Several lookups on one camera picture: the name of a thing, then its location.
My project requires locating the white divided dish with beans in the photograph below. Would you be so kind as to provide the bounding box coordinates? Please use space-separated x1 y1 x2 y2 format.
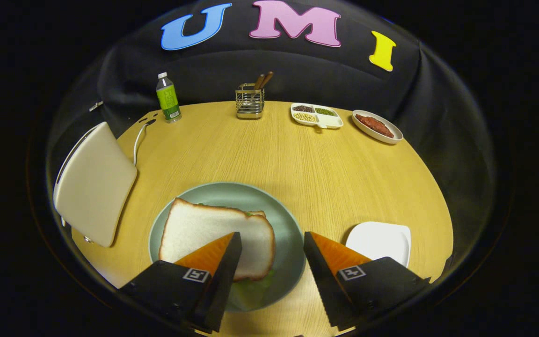
291 103 344 130

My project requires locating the green lettuce leaf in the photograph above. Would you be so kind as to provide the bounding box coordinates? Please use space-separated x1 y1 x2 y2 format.
198 203 276 310

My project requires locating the black backdrop cloth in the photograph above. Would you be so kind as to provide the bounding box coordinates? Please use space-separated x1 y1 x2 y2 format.
47 0 497 263

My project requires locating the green label plastic bottle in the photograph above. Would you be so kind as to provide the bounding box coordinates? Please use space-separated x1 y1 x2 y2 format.
156 72 182 124

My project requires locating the white bread slice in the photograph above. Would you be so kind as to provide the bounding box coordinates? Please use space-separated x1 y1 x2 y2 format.
159 198 276 282

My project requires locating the white power cable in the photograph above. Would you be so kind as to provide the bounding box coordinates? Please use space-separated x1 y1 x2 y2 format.
133 119 156 166

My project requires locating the metal wire utensil holder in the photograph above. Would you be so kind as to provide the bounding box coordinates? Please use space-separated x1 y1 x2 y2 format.
235 83 265 120

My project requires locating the pale green round plate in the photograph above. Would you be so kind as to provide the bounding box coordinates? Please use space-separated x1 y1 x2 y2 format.
148 182 306 313

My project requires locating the brown cooked meat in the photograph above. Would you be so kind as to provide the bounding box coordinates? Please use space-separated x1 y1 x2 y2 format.
356 114 394 139

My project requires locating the white round plate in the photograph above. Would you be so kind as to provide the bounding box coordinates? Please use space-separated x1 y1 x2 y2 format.
352 110 404 144

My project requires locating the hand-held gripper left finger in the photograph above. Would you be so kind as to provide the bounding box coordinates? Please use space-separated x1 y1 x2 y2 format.
119 231 243 334

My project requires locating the white toaster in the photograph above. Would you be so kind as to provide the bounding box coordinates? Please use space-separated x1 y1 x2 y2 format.
53 122 138 248

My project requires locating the white square plate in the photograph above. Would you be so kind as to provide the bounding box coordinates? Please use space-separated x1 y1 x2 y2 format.
346 221 411 268

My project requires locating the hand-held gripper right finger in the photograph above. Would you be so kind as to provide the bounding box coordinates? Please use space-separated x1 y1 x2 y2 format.
303 230 431 332

